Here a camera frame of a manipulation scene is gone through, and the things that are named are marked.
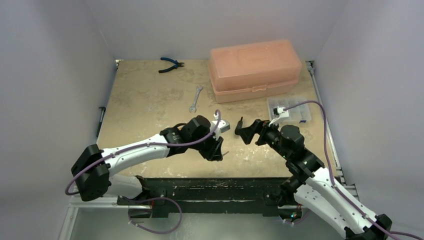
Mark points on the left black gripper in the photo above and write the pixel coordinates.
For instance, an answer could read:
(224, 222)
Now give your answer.
(214, 152)

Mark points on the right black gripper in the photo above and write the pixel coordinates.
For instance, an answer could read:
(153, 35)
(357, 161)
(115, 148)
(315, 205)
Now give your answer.
(257, 131)

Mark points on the black padlock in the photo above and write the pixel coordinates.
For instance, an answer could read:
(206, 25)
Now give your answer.
(240, 123)

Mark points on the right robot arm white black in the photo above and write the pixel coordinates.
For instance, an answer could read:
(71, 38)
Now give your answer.
(313, 186)

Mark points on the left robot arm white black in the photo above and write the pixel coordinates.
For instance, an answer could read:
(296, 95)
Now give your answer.
(96, 172)

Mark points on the silver open-end wrench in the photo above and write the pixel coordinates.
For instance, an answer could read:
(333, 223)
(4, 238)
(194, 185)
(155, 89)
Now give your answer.
(193, 108)

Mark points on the clear plastic organizer box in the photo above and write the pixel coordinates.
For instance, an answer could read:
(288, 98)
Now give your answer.
(299, 114)

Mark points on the pink plastic toolbox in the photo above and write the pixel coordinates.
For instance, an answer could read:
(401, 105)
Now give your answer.
(254, 70)

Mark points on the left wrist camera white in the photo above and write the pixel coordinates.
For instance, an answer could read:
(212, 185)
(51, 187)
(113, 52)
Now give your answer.
(219, 126)

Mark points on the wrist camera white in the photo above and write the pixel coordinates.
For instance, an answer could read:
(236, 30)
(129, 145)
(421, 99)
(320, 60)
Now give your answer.
(280, 114)
(219, 126)

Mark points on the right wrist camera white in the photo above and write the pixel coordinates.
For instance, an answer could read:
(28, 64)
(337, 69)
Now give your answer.
(280, 114)

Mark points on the black mounting base plate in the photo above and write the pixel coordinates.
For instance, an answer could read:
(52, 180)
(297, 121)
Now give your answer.
(206, 195)

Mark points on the aluminium frame rail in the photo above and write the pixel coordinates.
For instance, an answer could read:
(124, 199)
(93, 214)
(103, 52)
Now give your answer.
(76, 204)

